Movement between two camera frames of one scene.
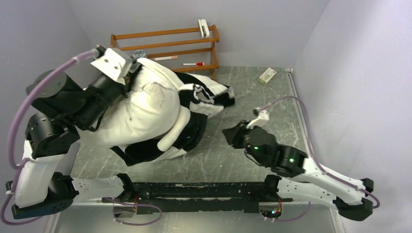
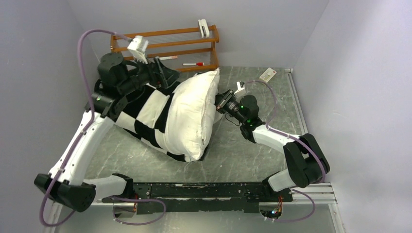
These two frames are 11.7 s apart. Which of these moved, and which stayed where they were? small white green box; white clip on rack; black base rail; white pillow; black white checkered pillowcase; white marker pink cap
Moved: white pillow; black white checkered pillowcase
Stayed: white clip on rack; black base rail; white marker pink cap; small white green box
